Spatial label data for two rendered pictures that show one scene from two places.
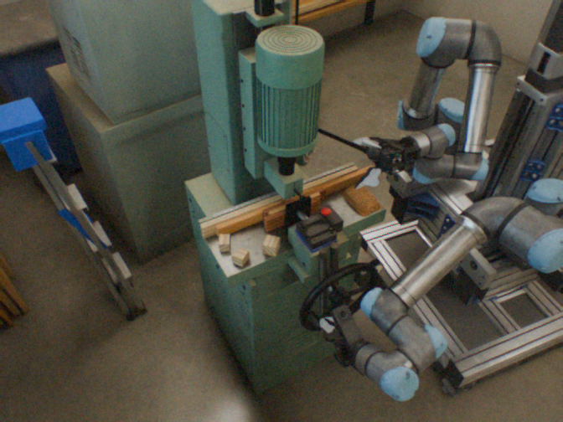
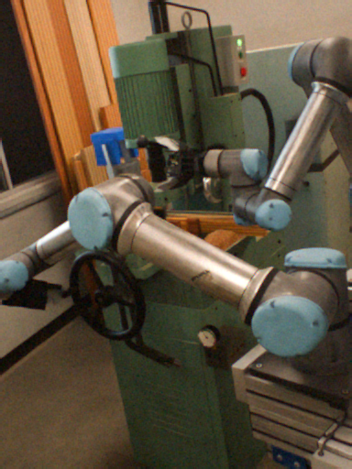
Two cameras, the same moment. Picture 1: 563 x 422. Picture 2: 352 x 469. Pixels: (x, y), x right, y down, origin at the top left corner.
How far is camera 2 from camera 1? 1.87 m
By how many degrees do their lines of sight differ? 62
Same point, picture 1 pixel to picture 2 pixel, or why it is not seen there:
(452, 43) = (300, 62)
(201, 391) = (117, 427)
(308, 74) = (122, 63)
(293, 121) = (124, 110)
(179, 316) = not seen: hidden behind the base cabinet
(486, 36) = (324, 49)
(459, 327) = not seen: outside the picture
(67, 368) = (97, 359)
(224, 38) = not seen: hidden behind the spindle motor
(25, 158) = (102, 158)
